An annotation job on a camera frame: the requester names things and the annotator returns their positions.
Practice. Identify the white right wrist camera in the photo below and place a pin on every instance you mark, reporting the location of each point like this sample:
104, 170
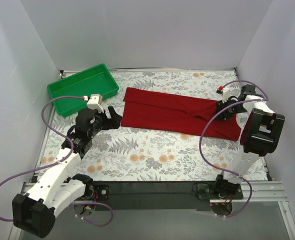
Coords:
225, 93

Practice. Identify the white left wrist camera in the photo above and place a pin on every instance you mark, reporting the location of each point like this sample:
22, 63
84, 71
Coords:
94, 102

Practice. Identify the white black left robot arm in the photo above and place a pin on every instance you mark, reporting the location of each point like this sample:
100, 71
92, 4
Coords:
36, 210

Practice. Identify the red t shirt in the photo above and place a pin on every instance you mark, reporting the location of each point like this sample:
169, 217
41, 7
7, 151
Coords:
166, 112

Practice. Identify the aluminium frame rail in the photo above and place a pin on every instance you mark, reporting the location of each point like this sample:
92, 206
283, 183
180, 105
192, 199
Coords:
253, 191

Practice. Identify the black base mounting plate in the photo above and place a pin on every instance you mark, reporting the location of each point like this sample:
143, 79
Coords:
158, 195

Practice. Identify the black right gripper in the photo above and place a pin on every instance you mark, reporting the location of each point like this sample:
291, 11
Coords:
224, 107

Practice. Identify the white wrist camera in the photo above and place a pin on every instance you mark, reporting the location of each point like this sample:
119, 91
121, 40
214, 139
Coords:
94, 102
225, 93

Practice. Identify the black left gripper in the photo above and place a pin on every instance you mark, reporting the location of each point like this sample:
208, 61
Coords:
107, 120

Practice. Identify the floral patterned table mat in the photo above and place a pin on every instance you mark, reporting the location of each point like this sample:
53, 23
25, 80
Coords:
134, 154

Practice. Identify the green plastic tray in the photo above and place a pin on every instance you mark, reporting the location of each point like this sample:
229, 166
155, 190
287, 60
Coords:
94, 80

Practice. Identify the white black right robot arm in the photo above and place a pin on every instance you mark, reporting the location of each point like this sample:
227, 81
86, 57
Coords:
260, 135

